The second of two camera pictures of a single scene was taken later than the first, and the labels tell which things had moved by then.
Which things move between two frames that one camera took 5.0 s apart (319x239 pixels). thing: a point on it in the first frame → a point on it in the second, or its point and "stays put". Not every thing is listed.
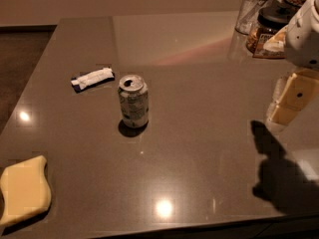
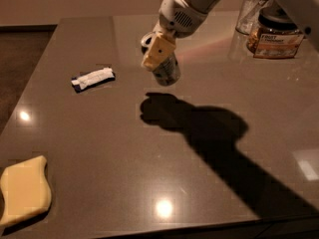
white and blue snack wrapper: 91,78 stays put
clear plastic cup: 252,2 stays put
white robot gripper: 303,40 → 177,21
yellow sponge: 25,189 stays put
